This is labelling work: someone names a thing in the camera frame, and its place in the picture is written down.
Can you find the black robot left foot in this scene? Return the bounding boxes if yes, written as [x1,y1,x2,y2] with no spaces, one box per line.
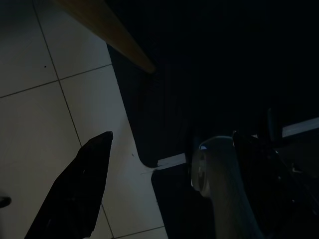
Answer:
[185,135,200,191]

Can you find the light wooden table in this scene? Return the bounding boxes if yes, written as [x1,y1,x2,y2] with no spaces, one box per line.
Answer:
[53,0,157,74]

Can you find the black floor mat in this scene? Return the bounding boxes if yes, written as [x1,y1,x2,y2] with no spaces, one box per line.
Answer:
[151,124,319,239]

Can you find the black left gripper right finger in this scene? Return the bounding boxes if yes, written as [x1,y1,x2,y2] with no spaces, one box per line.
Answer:
[232,130,319,239]

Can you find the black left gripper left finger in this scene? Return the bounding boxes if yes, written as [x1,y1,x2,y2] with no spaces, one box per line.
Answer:
[24,130,114,239]

